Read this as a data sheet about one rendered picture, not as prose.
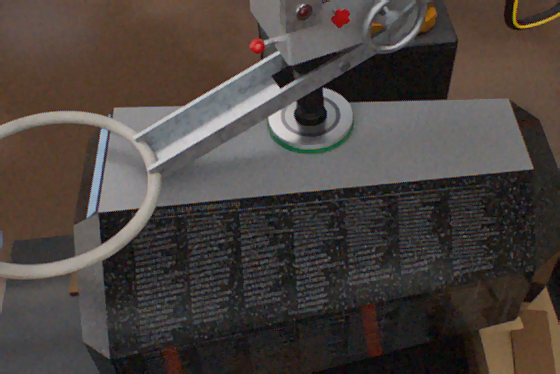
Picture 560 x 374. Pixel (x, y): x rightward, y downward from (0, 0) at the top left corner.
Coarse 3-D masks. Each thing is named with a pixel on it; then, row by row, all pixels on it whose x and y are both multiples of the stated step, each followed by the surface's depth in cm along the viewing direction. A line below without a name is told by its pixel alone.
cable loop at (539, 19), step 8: (512, 0) 180; (512, 8) 182; (552, 8) 191; (504, 16) 185; (512, 16) 184; (536, 16) 190; (544, 16) 190; (552, 16) 190; (512, 24) 186; (520, 24) 188; (528, 24) 189; (536, 24) 189
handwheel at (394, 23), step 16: (384, 0) 141; (416, 0) 145; (368, 16) 143; (384, 16) 145; (400, 16) 145; (368, 32) 145; (416, 32) 151; (368, 48) 149; (384, 48) 151; (400, 48) 153
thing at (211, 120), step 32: (384, 32) 162; (256, 64) 169; (352, 64) 165; (224, 96) 171; (256, 96) 169; (288, 96) 164; (160, 128) 169; (192, 128) 171; (224, 128) 162; (160, 160) 162; (192, 160) 165
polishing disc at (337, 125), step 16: (336, 96) 184; (288, 112) 181; (336, 112) 181; (272, 128) 178; (288, 128) 178; (304, 128) 178; (320, 128) 177; (336, 128) 177; (288, 144) 175; (304, 144) 174; (320, 144) 174
